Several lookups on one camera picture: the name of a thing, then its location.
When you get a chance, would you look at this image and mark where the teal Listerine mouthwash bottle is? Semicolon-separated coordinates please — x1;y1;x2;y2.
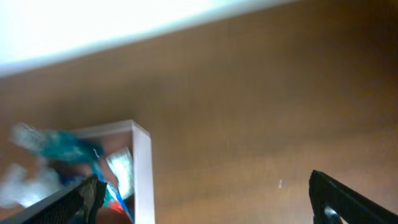
12;123;104;164

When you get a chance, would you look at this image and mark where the green white soap packet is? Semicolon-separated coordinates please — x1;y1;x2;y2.
106;146;134;200

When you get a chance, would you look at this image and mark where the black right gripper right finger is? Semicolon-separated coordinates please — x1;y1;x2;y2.
309;170;397;224

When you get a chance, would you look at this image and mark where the blue white toothbrush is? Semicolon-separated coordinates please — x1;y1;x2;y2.
90;163;135;224

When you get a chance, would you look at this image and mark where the pink cardboard box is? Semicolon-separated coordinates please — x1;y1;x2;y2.
72;120;155;224

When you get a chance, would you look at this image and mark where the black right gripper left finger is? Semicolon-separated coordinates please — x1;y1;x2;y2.
1;174;107;224

